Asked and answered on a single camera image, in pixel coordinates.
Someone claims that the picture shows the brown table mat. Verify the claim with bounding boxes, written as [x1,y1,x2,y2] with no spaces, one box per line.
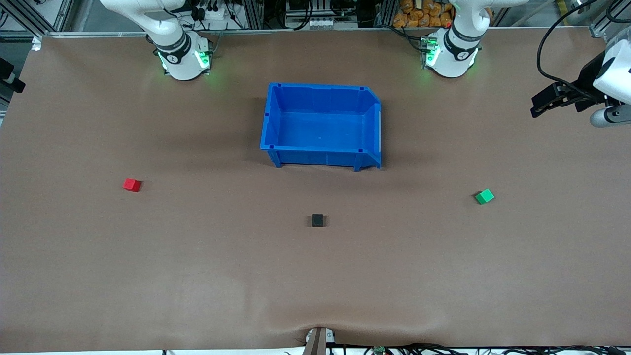
[0,27,631,353]

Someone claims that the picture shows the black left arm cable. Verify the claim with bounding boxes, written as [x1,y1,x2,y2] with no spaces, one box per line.
[536,0,609,89]

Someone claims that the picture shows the blue plastic storage bin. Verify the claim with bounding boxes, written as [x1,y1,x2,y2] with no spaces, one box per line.
[260,82,383,172]

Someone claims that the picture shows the orange snack bags pile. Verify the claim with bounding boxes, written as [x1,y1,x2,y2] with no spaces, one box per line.
[393,0,454,28]

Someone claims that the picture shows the brown camera mount post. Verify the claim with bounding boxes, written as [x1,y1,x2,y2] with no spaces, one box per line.
[303,327,336,355]

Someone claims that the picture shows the white power strip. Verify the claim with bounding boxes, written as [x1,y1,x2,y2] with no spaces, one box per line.
[190,5,232,23]

